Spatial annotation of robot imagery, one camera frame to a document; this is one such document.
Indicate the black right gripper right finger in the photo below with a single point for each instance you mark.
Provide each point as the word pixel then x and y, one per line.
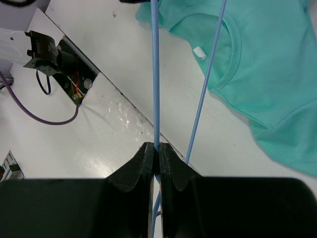
pixel 194 206

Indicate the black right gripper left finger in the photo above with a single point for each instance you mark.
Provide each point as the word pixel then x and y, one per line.
pixel 119 206

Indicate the teal t shirt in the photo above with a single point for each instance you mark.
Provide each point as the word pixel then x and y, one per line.
pixel 265 67

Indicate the blue plastic hanger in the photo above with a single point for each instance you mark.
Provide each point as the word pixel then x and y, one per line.
pixel 156 82

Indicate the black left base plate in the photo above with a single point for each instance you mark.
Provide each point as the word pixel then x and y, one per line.
pixel 77 71

